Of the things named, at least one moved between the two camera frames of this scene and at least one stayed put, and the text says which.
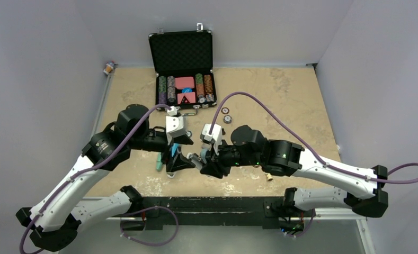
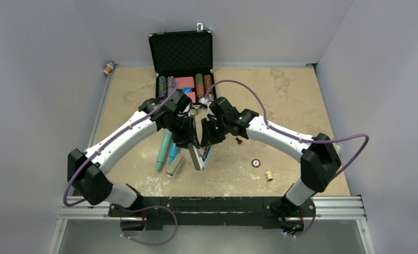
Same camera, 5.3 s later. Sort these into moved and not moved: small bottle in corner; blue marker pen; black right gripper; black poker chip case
Moved: black right gripper
Not moved: blue marker pen; small bottle in corner; black poker chip case
